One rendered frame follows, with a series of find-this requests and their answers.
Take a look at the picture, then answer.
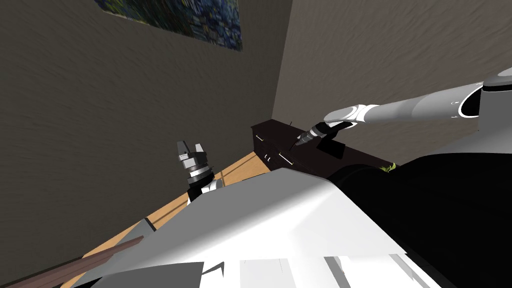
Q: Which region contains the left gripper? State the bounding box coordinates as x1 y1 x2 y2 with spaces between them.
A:
176 140 210 174

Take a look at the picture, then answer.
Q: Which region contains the brown wooden board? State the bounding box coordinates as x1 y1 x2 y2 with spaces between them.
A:
7 235 145 288

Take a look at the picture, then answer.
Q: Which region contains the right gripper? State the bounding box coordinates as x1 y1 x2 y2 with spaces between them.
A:
288 129 322 153

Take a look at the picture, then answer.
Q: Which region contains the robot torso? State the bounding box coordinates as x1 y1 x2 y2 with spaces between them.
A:
59 167 446 288

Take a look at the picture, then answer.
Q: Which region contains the dark brown drawer cabinet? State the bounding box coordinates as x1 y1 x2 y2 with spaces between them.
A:
251 118 398 181

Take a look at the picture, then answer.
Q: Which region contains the blue green wall painting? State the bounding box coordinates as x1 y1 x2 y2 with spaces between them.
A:
93 0 244 53

